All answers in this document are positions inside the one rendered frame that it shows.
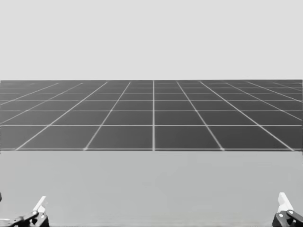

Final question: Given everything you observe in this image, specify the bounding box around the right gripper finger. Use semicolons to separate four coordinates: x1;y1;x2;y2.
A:
271;192;303;227

